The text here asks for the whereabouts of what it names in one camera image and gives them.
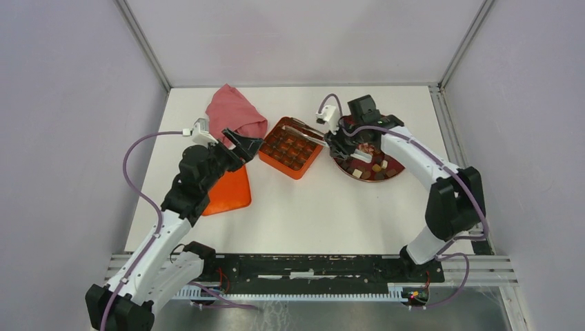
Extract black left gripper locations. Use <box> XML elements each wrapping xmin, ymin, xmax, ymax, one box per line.
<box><xmin>202</xmin><ymin>127</ymin><xmax>263</xmax><ymax>192</ymax></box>

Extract silver white-handled tongs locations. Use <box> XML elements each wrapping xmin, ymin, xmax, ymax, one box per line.
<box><xmin>281</xmin><ymin>118</ymin><xmax>373</xmax><ymax>163</ymax></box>

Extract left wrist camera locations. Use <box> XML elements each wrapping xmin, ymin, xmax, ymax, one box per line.
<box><xmin>181</xmin><ymin>118</ymin><xmax>218</xmax><ymax>147</ymax></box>

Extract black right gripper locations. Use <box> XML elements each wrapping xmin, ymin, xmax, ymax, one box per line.
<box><xmin>324</xmin><ymin>117</ymin><xmax>364</xmax><ymax>160</ymax></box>

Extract pink cloth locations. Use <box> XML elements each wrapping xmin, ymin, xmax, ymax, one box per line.
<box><xmin>206</xmin><ymin>84</ymin><xmax>268</xmax><ymax>147</ymax></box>

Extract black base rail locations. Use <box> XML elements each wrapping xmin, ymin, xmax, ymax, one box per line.
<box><xmin>195</xmin><ymin>254</ymin><xmax>445</xmax><ymax>294</ymax></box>

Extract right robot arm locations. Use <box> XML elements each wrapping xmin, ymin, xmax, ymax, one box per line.
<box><xmin>315</xmin><ymin>95</ymin><xmax>488</xmax><ymax>281</ymax></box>

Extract orange chocolate box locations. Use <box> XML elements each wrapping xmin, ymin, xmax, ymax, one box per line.
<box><xmin>259</xmin><ymin>117</ymin><xmax>323</xmax><ymax>180</ymax></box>

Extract orange box lid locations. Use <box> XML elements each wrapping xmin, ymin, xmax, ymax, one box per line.
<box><xmin>202</xmin><ymin>166</ymin><xmax>252</xmax><ymax>216</ymax></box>

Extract red round plate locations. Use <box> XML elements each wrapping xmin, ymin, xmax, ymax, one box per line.
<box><xmin>332</xmin><ymin>114</ymin><xmax>404</xmax><ymax>182</ymax></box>

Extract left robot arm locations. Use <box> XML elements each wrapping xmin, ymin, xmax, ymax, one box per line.
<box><xmin>85</xmin><ymin>127</ymin><xmax>264</xmax><ymax>330</ymax></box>

